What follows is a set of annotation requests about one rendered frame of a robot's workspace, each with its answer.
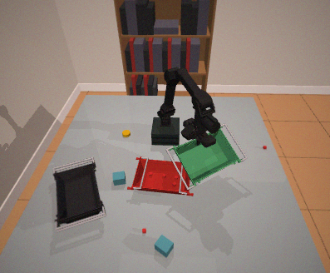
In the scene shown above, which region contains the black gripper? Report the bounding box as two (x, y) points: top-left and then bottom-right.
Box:
(183, 118), (216, 147)

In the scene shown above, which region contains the yellow flat disc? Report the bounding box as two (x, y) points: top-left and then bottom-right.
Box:
(122, 130), (131, 137)

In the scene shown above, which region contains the red plastic tray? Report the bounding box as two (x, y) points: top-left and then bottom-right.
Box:
(127, 156), (194, 196)

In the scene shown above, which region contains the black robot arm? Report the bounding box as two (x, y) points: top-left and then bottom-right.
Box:
(157, 67), (221, 141)

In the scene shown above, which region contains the teal block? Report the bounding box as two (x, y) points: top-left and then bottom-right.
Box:
(113, 171), (126, 186)
(155, 235), (174, 258)

